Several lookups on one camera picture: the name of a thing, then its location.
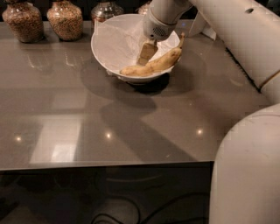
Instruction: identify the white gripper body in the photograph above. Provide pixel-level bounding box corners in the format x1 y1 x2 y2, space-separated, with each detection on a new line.
143 8 175 41

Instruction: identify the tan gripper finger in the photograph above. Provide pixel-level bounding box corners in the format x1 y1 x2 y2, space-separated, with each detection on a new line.
136 40 158 66

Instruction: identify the yellow banana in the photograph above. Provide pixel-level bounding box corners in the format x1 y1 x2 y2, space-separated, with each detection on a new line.
120 32 185 77

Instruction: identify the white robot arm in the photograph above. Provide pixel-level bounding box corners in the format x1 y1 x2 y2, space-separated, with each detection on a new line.
143 0 280 224

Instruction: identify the white bowl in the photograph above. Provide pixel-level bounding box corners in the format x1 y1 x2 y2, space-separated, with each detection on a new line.
90 13 181 86

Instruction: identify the grain-filled glass jar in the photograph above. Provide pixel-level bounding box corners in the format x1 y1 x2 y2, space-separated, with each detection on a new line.
47 0 83 41
2 0 44 43
136 1 151 15

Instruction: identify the white paper liner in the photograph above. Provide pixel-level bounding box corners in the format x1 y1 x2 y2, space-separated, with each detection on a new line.
94 16 179 68

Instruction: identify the white stand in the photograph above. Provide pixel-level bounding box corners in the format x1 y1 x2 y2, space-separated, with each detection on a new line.
188 12 217 40

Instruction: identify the black mat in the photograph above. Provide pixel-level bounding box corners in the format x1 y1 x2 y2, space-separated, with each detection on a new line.
225 47 261 94

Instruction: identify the left grain-filled glass jar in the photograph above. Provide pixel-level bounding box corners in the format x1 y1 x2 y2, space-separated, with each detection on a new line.
2 0 44 43

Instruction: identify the black cable on floor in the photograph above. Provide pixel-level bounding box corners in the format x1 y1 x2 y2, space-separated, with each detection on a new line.
90 192 211 224

